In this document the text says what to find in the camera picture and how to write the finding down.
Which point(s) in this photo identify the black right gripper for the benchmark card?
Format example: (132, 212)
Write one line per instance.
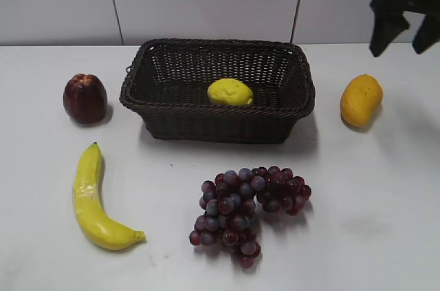
(389, 24)

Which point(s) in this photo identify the yellow lemon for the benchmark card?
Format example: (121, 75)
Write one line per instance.
(229, 91)

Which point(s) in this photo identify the black wicker basket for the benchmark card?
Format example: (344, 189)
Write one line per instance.
(167, 86)

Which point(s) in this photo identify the orange mango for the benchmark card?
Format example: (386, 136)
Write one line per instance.
(360, 100)

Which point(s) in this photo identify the purple grape bunch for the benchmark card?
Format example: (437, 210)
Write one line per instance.
(229, 205)

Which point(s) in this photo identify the dark red apple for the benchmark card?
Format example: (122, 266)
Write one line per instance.
(85, 99)

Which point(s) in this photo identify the yellow banana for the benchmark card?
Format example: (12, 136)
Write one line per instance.
(97, 226)

